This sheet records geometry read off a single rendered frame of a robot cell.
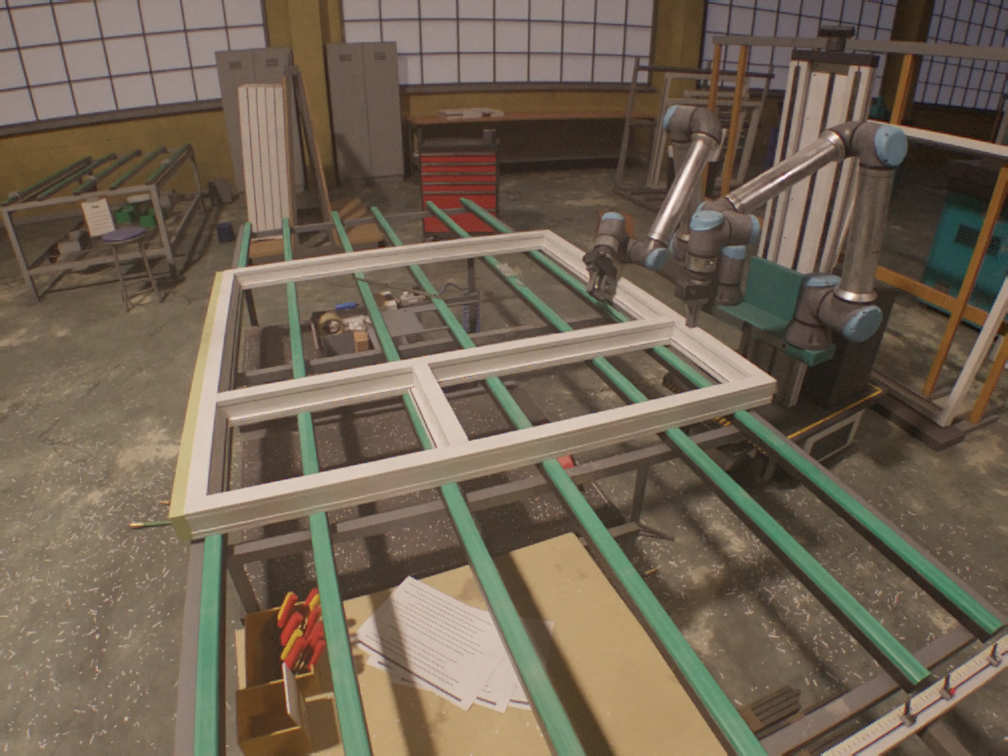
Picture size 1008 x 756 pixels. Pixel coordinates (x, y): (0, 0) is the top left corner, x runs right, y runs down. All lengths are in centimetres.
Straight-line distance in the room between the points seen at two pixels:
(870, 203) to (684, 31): 888
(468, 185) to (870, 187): 386
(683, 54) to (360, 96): 536
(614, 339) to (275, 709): 132
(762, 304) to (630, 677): 186
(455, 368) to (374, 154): 733
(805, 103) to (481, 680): 230
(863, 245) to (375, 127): 743
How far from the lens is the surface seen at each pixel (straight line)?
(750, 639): 220
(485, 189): 534
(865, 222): 215
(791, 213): 266
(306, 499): 123
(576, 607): 134
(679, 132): 246
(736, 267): 264
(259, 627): 135
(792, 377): 274
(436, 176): 536
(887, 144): 207
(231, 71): 865
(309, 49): 873
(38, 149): 975
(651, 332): 187
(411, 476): 124
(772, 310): 268
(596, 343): 177
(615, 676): 125
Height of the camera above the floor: 169
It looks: 30 degrees down
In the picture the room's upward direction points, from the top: straight up
